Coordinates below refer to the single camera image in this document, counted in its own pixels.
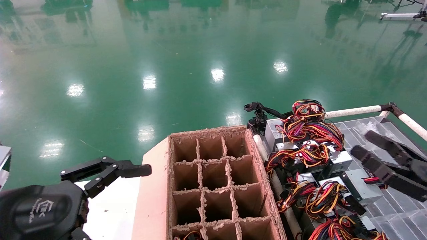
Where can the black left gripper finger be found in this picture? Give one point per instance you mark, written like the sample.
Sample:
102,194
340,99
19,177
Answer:
133,170

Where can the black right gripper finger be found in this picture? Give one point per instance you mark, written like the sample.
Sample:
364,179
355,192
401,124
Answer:
387,143
377,168

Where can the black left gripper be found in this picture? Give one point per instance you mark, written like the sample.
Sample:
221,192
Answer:
36,213

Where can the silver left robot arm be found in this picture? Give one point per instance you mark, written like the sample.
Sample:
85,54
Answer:
4,160

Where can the crumpled clear plastic film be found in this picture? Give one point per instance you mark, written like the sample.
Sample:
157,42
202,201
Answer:
375,128

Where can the brown cardboard divider box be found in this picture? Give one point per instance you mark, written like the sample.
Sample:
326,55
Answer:
153,200

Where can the clear plastic compartment tray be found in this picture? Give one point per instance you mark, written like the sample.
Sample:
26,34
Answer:
397,218

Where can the power supply inside box cell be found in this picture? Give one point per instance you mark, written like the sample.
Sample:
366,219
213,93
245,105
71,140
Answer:
191,237

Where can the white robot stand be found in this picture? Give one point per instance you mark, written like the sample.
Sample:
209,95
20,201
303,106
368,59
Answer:
397,15

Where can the white pipe cart frame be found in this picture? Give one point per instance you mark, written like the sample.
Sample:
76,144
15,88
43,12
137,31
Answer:
353,111

